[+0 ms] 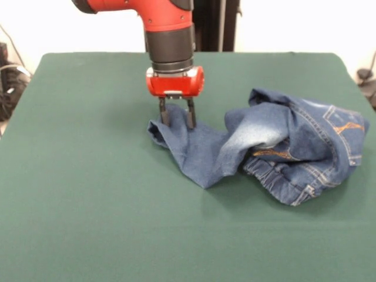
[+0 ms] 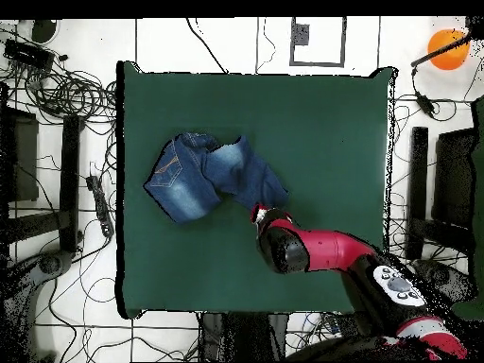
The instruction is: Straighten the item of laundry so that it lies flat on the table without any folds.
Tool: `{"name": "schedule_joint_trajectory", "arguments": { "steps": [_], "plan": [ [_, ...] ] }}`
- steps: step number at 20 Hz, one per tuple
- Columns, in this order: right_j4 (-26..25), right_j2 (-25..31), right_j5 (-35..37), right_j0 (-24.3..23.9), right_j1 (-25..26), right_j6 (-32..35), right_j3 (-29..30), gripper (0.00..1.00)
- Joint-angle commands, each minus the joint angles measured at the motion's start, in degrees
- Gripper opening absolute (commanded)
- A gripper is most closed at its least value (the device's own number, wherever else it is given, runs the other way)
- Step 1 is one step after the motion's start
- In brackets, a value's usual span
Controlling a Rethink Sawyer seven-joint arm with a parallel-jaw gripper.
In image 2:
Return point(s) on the blue denim jeans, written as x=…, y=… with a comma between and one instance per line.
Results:
x=181, y=181

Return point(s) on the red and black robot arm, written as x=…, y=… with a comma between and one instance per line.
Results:
x=332, y=249

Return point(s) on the dark green table cloth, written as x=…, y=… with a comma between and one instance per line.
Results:
x=227, y=113

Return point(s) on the black stand foot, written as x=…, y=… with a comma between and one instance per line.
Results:
x=418, y=181
x=70, y=181

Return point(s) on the black power strip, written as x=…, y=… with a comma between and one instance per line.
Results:
x=100, y=204

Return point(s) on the grey chair base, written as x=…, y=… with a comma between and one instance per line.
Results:
x=446, y=278
x=49, y=264

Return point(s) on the dark box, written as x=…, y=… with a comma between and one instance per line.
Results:
x=22, y=159
x=453, y=177

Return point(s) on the black power adapter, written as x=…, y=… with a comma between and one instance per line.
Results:
x=425, y=104

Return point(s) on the dark green hanging cloth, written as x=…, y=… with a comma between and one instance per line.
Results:
x=479, y=189

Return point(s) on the black rod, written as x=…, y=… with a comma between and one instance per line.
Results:
x=435, y=54

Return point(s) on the orange round object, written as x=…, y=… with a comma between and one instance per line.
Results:
x=450, y=60

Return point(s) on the black device box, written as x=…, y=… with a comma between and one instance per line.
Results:
x=28, y=55

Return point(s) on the dark round object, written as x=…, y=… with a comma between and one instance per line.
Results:
x=44, y=30

